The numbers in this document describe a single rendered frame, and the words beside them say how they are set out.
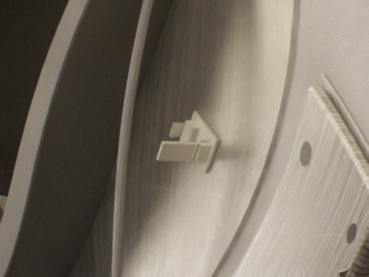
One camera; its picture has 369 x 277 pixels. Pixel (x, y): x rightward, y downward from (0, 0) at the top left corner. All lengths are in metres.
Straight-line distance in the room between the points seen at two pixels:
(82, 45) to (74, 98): 0.03
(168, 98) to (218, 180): 0.05
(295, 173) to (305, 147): 0.01
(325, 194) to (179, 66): 0.16
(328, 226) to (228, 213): 0.11
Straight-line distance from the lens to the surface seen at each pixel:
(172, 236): 0.97
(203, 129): 0.95
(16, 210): 1.04
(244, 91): 0.93
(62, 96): 0.98
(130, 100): 0.95
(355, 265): 0.78
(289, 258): 0.86
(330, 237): 0.83
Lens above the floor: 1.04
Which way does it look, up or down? 5 degrees down
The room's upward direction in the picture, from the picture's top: 5 degrees clockwise
